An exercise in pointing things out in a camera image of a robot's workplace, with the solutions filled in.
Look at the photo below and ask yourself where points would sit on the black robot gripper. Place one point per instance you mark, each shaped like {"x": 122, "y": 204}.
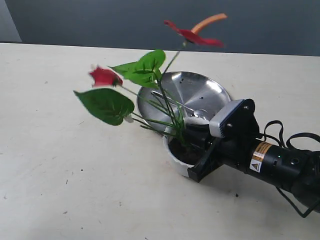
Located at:
{"x": 241, "y": 131}

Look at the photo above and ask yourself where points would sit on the steel spork spoon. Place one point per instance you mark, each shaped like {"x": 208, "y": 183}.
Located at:
{"x": 198, "y": 113}

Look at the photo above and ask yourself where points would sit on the artificial anthurium plant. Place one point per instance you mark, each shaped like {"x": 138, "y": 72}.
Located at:
{"x": 111, "y": 107}

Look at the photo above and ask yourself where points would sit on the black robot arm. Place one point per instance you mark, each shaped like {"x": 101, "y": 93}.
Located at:
{"x": 289, "y": 169}

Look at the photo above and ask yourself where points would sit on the white scalloped plastic pot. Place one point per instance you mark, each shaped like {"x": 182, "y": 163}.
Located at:
{"x": 179, "y": 166}

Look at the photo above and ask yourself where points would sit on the dark soil in pot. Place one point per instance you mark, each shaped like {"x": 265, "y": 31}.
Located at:
{"x": 186, "y": 154}

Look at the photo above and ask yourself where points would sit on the round steel plate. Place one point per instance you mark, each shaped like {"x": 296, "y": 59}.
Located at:
{"x": 194, "y": 90}

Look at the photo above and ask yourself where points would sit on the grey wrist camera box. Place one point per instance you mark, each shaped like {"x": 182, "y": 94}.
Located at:
{"x": 217, "y": 123}

